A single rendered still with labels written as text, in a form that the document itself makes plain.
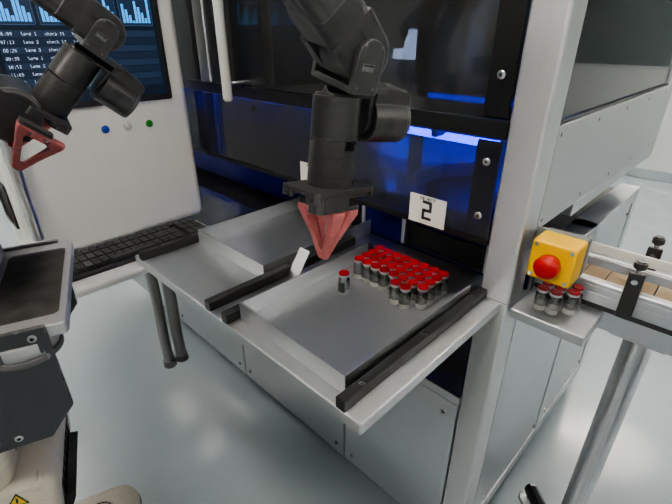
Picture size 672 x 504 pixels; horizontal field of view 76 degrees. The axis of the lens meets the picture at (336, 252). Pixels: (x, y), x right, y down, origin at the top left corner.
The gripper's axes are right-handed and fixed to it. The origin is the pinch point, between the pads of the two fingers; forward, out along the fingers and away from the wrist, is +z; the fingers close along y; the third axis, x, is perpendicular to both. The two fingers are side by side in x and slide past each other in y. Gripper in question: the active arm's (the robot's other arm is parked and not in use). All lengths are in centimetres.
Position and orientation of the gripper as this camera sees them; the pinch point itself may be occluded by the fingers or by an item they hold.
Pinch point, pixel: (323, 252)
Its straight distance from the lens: 57.2
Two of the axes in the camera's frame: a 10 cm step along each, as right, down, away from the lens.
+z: -0.9, 9.3, 3.6
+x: -7.2, -3.1, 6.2
